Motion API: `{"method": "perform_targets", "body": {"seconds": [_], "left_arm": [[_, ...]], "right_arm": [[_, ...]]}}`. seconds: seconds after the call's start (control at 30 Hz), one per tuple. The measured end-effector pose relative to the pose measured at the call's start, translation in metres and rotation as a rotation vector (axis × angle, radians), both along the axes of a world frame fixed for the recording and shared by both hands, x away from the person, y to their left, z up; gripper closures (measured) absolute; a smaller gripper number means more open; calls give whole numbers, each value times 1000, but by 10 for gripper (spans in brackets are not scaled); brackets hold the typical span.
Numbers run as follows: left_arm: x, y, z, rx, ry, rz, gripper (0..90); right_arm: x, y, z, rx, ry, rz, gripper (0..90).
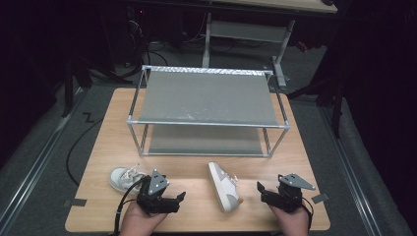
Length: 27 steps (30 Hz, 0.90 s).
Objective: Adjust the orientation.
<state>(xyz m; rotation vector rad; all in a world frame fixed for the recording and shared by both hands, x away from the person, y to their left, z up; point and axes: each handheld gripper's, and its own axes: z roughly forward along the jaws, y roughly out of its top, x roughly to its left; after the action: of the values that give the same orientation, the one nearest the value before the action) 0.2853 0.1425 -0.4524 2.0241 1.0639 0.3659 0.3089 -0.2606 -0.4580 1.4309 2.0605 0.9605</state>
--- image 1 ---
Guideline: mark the dark metal stand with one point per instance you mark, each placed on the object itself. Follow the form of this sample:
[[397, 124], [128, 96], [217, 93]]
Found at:
[[70, 88], [336, 108]]

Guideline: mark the metal floor rail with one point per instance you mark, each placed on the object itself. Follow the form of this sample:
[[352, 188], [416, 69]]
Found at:
[[36, 164], [354, 177]]

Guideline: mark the grey white sneaker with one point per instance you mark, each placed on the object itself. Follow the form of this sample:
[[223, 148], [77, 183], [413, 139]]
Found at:
[[224, 188], [123, 180]]

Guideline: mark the grey tape piece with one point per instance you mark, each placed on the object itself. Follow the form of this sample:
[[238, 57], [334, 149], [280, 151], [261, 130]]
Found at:
[[78, 202], [320, 198]]

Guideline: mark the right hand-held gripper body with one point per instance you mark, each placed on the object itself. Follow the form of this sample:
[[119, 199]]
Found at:
[[288, 198]]

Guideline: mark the white metal frame desk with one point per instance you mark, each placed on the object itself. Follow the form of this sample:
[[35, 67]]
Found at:
[[249, 31]]

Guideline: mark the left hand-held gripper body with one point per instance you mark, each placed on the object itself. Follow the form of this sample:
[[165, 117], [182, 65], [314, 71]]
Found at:
[[154, 200]]

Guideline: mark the person's left hand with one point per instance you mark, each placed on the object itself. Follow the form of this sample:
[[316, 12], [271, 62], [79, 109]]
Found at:
[[137, 223]]

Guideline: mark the grey two-tier shoe rack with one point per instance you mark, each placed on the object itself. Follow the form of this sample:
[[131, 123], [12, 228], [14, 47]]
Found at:
[[206, 98]]

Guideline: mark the person's right hand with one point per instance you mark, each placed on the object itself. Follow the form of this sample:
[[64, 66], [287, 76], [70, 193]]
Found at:
[[295, 223]]

